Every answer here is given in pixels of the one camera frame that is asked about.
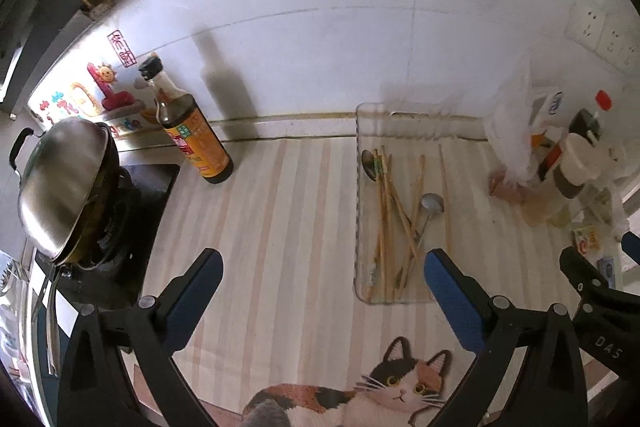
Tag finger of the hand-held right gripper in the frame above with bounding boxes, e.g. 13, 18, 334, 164
622, 230, 640, 269
559, 246, 627, 309

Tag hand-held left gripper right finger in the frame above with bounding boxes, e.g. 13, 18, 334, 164
423, 248, 589, 427

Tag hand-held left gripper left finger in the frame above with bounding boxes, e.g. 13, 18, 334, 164
59, 248, 224, 427

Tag bunch of wooden chopsticks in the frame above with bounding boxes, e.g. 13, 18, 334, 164
367, 143, 452, 303

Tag metal spoon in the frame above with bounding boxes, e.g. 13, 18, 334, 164
395, 193, 445, 288
361, 149, 382, 182

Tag clear plastic tray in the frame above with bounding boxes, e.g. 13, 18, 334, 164
352, 103, 488, 306

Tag small red white box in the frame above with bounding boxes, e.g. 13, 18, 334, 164
571, 226, 601, 256

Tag glass oil bottle white cap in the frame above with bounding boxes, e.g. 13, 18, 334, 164
545, 142, 626, 228

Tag black gas stove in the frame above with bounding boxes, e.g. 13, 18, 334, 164
32, 163, 182, 310

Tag striped cat print tablecloth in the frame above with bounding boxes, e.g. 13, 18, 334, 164
120, 134, 626, 427

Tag jar with white lid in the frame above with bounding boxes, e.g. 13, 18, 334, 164
522, 132, 602, 228

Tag dark bottle red cap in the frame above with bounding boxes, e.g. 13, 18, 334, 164
567, 89, 615, 142

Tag orange sauce bottle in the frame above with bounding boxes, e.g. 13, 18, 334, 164
530, 132, 563, 182

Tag dark soy sauce bottle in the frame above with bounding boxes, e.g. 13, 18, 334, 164
138, 53, 234, 184

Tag clear plastic bag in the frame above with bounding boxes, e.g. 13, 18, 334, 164
482, 52, 538, 204

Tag white packet blue mark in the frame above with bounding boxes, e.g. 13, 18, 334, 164
530, 87, 566, 128

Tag steel wok lid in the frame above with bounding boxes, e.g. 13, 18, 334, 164
10, 117, 121, 265

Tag range hood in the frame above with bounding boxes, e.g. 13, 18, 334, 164
0, 0, 143, 108

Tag wok with long handle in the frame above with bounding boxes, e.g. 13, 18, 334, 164
30, 142, 133, 378

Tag white wall socket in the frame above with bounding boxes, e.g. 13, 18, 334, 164
620, 39, 640, 70
597, 14, 632, 60
567, 0, 608, 45

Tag colourful wall stickers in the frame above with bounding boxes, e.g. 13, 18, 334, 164
27, 61, 161, 142

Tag red seal wall sticker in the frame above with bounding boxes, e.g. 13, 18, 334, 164
107, 29, 133, 68

